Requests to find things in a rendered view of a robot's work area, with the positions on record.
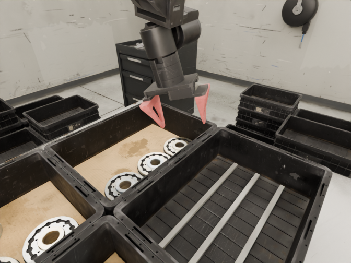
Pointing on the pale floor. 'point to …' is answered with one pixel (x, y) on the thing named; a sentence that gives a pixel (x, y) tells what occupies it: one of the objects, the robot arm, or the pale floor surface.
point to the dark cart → (129, 73)
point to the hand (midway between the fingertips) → (182, 121)
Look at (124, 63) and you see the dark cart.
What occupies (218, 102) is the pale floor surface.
